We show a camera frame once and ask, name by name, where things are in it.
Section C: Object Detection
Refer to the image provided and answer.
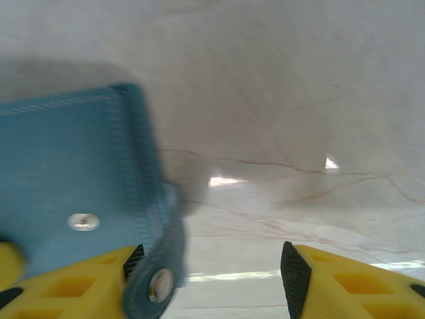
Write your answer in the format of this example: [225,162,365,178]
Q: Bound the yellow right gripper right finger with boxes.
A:
[280,241,425,319]

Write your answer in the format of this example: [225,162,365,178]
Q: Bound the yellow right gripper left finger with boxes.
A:
[0,241,145,319]

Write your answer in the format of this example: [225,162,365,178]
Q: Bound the blue leather card holder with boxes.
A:
[0,82,189,319]

